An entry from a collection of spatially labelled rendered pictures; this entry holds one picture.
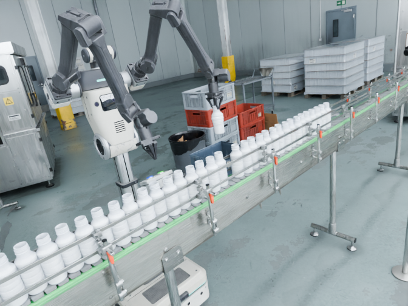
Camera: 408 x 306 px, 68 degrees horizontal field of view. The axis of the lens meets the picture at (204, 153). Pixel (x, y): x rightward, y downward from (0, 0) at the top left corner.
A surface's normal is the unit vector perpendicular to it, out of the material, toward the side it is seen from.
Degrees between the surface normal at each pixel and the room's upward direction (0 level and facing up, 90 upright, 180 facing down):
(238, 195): 90
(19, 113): 90
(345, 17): 90
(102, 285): 90
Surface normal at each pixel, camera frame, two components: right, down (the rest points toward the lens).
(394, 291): -0.14, -0.93
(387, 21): -0.73, 0.33
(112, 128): 0.67, 0.16
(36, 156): 0.42, 0.31
